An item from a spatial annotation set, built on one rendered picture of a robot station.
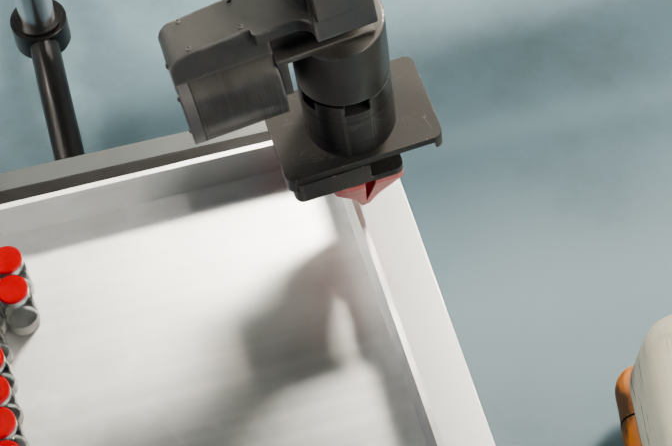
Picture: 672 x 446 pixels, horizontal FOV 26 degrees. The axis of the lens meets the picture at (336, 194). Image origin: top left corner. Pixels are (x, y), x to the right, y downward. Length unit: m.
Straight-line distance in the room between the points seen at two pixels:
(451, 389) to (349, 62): 0.25
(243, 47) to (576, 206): 1.32
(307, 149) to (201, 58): 0.13
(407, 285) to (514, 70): 1.25
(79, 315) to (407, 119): 0.26
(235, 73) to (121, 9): 1.49
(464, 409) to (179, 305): 0.20
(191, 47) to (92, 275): 0.25
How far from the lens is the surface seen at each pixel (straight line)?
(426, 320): 0.98
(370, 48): 0.82
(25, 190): 1.03
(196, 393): 0.96
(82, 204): 1.02
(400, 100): 0.92
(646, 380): 1.72
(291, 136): 0.91
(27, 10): 2.08
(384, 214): 1.02
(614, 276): 2.04
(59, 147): 2.05
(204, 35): 0.81
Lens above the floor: 1.75
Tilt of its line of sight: 57 degrees down
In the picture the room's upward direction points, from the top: straight up
